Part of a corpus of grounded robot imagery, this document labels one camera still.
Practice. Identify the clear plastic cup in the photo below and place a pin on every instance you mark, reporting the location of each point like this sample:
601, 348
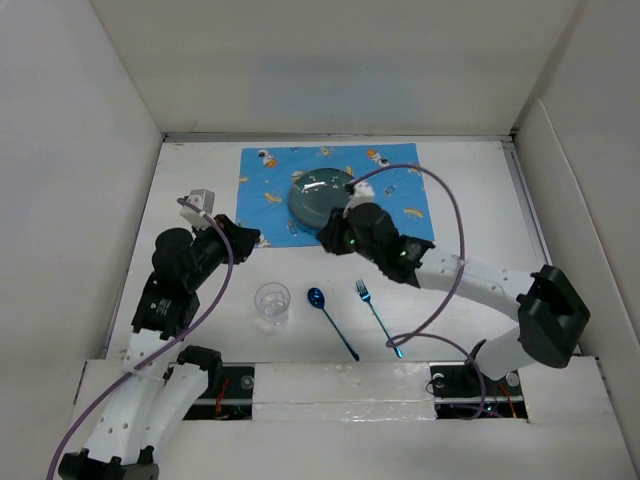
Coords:
272, 302

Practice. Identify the blue metal fork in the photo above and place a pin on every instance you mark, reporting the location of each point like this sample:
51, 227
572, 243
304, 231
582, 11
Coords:
366, 297

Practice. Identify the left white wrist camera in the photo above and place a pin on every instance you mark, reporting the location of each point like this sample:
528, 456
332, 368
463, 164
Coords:
195, 205

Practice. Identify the teal ceramic plate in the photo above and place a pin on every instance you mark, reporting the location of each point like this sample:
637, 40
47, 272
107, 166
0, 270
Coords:
315, 194

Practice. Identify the white foam front barrier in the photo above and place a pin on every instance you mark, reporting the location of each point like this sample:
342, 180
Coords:
349, 392

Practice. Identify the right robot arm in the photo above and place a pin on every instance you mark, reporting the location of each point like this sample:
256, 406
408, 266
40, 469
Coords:
549, 314

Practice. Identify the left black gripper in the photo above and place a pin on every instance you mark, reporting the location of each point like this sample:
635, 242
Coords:
241, 238

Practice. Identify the blue metal spoon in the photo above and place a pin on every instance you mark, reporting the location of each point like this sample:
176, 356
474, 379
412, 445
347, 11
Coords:
316, 299

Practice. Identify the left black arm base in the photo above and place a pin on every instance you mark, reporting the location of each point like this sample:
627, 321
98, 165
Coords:
231, 400

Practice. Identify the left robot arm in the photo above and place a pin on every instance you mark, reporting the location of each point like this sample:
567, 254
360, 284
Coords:
161, 377

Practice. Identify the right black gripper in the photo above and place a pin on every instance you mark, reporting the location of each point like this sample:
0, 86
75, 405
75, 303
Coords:
332, 233

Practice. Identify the blue space-print cloth placemat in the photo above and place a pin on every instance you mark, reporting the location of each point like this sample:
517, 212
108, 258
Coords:
267, 174

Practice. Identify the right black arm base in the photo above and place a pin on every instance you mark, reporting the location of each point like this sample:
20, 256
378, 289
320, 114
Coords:
462, 390

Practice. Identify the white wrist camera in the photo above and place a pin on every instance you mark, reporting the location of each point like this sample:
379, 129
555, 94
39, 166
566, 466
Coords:
195, 205
359, 193

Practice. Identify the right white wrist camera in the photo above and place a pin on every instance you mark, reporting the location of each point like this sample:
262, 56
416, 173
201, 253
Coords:
359, 193

